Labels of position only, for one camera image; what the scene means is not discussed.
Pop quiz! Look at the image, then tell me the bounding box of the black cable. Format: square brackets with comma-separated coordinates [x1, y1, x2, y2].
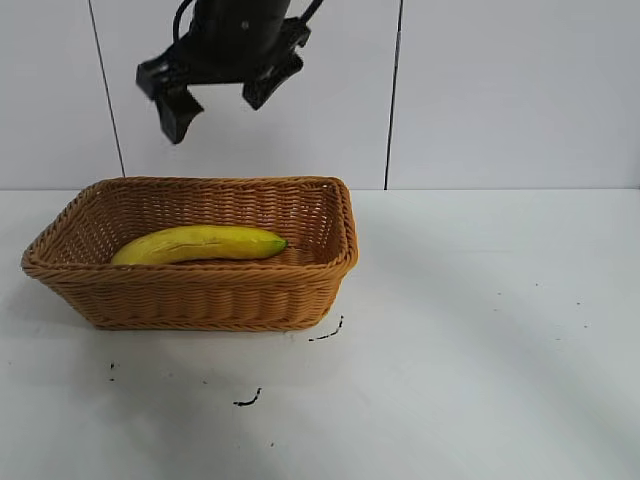
[297, 0, 324, 24]
[171, 0, 197, 43]

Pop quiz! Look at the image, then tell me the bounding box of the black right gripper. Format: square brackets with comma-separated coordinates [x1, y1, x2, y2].
[135, 0, 312, 146]

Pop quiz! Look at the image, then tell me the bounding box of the woven wicker basket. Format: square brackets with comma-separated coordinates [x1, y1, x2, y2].
[20, 174, 360, 332]

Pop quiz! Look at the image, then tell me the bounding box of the yellow banana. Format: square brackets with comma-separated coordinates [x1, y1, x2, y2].
[110, 225, 290, 267]

